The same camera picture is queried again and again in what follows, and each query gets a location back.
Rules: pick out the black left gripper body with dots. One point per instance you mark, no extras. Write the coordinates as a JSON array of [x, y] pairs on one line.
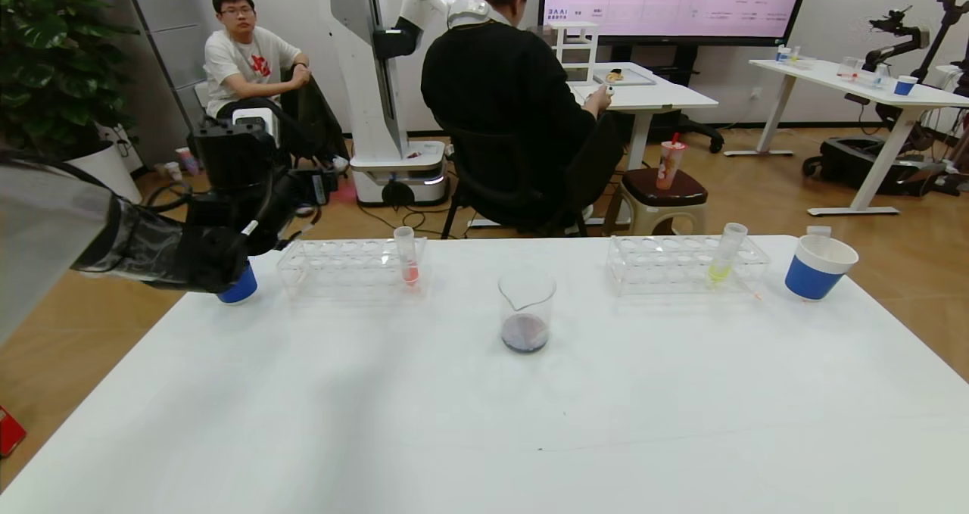
[[217, 270]]

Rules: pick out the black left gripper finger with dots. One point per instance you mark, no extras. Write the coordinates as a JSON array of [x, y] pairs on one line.
[[331, 175], [238, 258]]

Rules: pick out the red pigment test tube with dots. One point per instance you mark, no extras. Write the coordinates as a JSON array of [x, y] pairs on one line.
[[818, 231], [409, 272]]

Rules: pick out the black background robot arm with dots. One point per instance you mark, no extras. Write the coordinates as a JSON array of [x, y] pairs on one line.
[[901, 45]]

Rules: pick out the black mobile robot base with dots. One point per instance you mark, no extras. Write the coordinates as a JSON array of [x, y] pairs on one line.
[[863, 164]]

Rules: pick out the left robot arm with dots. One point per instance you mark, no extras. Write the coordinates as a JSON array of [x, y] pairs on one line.
[[151, 241]]

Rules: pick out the clear acrylic test tube rack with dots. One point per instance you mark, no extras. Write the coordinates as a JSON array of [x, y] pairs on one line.
[[666, 268], [356, 272]]

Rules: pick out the clear glass beaker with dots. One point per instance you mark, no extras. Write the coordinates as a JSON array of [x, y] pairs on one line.
[[525, 334]]

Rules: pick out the yellow pigment test tube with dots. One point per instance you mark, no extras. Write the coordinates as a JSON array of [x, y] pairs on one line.
[[719, 272]]

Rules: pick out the blue white paper cup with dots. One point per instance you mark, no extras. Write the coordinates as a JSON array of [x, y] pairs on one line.
[[814, 279], [241, 288]]

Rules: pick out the dark jacket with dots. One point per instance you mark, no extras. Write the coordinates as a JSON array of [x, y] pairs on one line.
[[322, 120]]

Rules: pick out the white humanoid robot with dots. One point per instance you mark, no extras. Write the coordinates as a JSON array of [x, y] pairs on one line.
[[371, 82]]

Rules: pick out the small white cup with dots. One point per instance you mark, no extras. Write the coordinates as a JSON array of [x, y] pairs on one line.
[[173, 172]]

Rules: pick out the pink plastic cup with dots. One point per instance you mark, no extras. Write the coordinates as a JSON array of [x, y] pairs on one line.
[[186, 162]]

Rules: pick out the man in white t-shirt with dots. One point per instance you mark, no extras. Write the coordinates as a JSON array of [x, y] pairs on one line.
[[246, 63]]

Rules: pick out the white plant pot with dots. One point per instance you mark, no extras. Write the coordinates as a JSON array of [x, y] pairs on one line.
[[113, 173]]

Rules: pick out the black office chair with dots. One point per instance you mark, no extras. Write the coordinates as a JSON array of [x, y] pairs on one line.
[[492, 185]]

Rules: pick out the person in black sweater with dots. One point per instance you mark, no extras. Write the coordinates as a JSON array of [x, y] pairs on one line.
[[503, 90]]

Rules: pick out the grey metal cabinet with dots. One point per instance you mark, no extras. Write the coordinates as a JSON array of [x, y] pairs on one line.
[[163, 7]]

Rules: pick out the red flat object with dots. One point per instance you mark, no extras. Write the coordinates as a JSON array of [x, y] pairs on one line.
[[7, 432]]

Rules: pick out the green potted plant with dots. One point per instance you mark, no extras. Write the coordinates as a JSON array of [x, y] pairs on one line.
[[53, 60]]

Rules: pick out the white shelf box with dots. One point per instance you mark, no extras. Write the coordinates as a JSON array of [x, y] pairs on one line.
[[579, 41]]

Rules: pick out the grey tray with food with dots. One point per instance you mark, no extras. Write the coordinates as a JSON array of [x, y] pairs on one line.
[[624, 79]]

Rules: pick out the small white desk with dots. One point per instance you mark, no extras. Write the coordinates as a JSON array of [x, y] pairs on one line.
[[651, 99]]

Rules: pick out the brown cushioned stool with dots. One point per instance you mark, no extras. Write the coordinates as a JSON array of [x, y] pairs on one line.
[[666, 190]]

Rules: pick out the drink cup with red straw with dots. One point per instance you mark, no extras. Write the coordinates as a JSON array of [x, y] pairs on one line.
[[671, 166]]

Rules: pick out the black display stand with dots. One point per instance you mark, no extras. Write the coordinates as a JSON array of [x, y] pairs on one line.
[[685, 130]]

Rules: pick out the long white desk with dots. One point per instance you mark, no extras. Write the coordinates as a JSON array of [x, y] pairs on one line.
[[833, 79]]

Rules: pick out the small blue paper cup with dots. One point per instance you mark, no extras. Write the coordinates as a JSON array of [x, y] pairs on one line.
[[905, 88]]

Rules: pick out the black tripod stand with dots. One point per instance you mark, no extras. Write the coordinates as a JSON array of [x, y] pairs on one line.
[[942, 33]]

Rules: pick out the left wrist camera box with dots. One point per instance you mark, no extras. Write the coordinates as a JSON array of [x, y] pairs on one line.
[[319, 188]]

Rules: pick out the large wall display screen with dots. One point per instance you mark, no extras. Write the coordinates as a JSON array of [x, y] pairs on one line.
[[681, 3]]

